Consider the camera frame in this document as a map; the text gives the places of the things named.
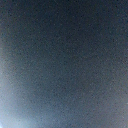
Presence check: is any dark blue book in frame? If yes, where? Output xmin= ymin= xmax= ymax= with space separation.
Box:
xmin=0 ymin=0 xmax=128 ymax=128

